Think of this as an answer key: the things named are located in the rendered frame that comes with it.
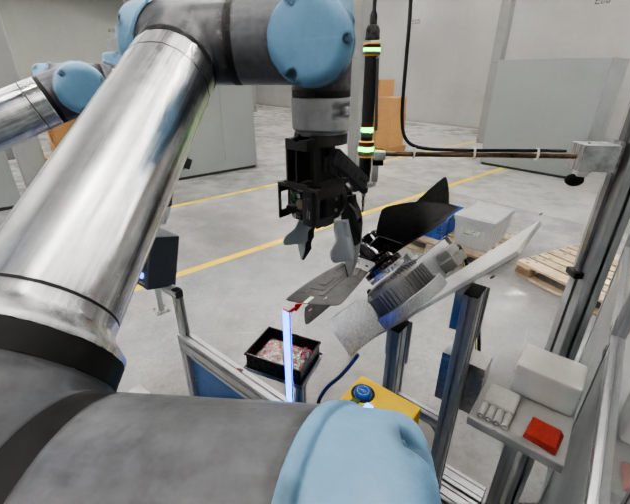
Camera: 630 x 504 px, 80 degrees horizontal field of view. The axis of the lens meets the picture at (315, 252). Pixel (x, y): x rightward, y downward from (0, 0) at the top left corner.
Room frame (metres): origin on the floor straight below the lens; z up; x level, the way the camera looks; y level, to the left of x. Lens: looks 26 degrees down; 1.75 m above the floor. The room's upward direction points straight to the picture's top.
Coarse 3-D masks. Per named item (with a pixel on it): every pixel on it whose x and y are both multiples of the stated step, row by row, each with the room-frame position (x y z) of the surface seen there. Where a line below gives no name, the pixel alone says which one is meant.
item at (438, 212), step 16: (384, 208) 0.92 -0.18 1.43; (400, 208) 0.94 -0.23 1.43; (416, 208) 0.95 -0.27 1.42; (432, 208) 0.96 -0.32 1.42; (448, 208) 0.97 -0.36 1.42; (384, 224) 1.02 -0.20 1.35; (400, 224) 1.01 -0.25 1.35; (416, 224) 1.01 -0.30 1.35; (432, 224) 1.01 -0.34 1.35; (400, 240) 1.07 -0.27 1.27
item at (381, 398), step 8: (368, 384) 0.67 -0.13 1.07; (376, 384) 0.67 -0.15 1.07; (352, 392) 0.64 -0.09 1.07; (376, 392) 0.65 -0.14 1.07; (384, 392) 0.65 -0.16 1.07; (392, 392) 0.65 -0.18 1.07; (360, 400) 0.62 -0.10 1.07; (368, 400) 0.62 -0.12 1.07; (376, 400) 0.62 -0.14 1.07; (384, 400) 0.62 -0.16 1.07; (392, 400) 0.62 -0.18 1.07; (400, 400) 0.62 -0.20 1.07; (384, 408) 0.60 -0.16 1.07; (392, 408) 0.60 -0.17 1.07; (400, 408) 0.60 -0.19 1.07; (408, 408) 0.60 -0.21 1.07; (416, 408) 0.60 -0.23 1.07; (408, 416) 0.58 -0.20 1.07; (416, 416) 0.58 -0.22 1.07
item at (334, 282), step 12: (324, 276) 1.02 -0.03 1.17; (336, 276) 1.00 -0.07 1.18; (360, 276) 1.00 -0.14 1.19; (300, 288) 1.00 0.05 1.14; (312, 288) 0.96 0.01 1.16; (324, 288) 0.94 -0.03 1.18; (336, 288) 0.93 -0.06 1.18; (348, 288) 0.93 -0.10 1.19; (288, 300) 0.95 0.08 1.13; (300, 300) 0.91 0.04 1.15; (312, 300) 0.89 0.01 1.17; (336, 300) 0.86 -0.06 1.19
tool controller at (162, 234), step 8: (160, 232) 1.22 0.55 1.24; (168, 232) 1.24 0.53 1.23; (160, 240) 1.16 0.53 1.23; (168, 240) 1.18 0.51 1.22; (176, 240) 1.20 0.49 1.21; (152, 248) 1.13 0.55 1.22; (160, 248) 1.15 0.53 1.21; (168, 248) 1.18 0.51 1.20; (176, 248) 1.20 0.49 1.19; (152, 256) 1.13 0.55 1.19; (160, 256) 1.15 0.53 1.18; (168, 256) 1.17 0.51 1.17; (176, 256) 1.19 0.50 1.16; (152, 264) 1.12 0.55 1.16; (160, 264) 1.14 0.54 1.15; (168, 264) 1.17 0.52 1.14; (176, 264) 1.19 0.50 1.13; (144, 272) 1.12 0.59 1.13; (152, 272) 1.12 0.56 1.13; (160, 272) 1.14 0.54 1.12; (168, 272) 1.16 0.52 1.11; (176, 272) 1.19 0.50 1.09; (144, 280) 1.11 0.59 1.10; (152, 280) 1.11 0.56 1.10; (160, 280) 1.14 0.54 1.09; (168, 280) 1.16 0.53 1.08; (152, 288) 1.11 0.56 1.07
